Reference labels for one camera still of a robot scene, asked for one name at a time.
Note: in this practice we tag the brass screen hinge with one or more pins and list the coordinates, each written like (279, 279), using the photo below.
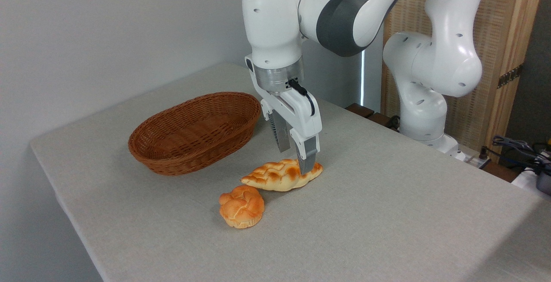
(510, 76)

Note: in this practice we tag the dark brown wooden bench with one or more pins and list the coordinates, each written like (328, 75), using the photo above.
(359, 110)

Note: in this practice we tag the white sheet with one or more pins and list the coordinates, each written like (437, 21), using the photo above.
(523, 181)

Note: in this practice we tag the grey tablecloth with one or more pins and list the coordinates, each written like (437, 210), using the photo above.
(344, 213)

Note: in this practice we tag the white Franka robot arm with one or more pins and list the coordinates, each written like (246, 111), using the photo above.
(275, 23)

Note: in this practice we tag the white power strip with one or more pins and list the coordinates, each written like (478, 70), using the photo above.
(473, 161)

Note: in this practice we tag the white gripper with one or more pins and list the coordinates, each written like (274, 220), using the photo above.
(303, 118)

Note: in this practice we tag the long braided bread loaf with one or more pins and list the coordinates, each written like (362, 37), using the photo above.
(275, 176)

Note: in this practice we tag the brown oval wicker basket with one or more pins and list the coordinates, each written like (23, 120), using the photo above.
(172, 157)

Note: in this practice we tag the round knotted bread roll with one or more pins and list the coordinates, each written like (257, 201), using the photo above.
(241, 206)

